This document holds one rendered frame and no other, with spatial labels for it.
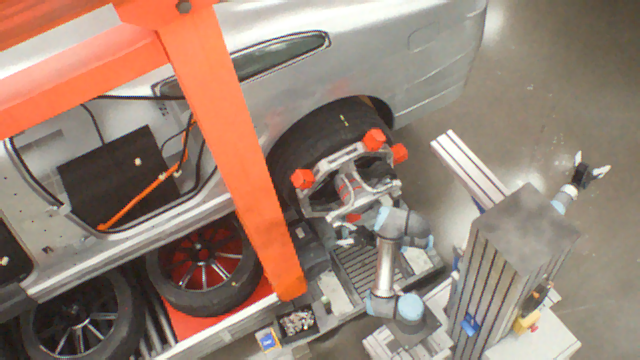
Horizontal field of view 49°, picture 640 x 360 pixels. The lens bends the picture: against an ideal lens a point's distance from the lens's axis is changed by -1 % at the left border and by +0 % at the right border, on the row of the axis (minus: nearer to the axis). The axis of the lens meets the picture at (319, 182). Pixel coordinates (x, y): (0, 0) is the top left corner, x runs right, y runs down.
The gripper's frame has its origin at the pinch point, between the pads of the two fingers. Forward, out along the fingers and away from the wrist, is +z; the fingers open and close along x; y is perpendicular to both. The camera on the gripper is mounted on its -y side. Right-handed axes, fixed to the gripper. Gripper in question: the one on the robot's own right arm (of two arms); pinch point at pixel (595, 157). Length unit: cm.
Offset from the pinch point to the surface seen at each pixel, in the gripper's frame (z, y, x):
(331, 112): -54, -9, -115
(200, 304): -163, 57, -133
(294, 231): -96, 64, -125
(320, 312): -123, 69, -81
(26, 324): -234, 47, -200
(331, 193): -70, 46, -115
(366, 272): -79, 106, -92
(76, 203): -169, 15, -211
